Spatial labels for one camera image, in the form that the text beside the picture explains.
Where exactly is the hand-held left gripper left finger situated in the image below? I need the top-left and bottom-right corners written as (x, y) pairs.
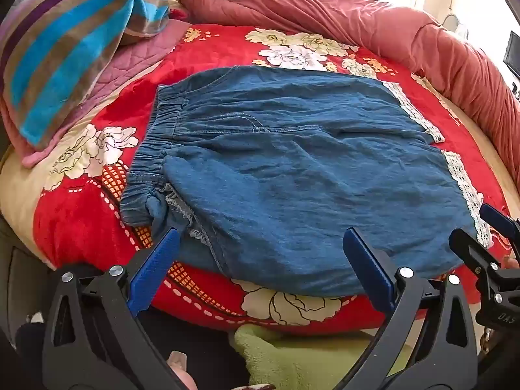
top-left (41, 227), bottom-right (196, 390)

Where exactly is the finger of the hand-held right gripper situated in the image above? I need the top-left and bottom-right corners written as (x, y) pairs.
top-left (478, 203), bottom-right (520, 249)
top-left (448, 227), bottom-right (513, 290)

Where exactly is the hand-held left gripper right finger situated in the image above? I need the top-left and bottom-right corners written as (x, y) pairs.
top-left (337, 227), bottom-right (479, 390)

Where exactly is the blue denim pants lace trim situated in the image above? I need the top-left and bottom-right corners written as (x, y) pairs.
top-left (121, 66), bottom-right (494, 298)

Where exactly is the red floral blanket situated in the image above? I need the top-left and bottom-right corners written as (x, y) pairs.
top-left (32, 24), bottom-right (513, 336)

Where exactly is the person's green fleece clothing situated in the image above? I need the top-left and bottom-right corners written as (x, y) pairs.
top-left (229, 324), bottom-right (412, 390)

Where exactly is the black flat screen television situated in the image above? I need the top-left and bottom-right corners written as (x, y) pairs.
top-left (503, 32), bottom-right (520, 70)

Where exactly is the pink quilted blanket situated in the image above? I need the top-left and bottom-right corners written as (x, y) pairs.
top-left (0, 19), bottom-right (191, 168)

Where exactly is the blue brown striped towel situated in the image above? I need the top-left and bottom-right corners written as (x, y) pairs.
top-left (0, 0), bottom-right (171, 151)

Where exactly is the salmon pink duvet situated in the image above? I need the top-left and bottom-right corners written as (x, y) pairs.
top-left (176, 0), bottom-right (520, 171)

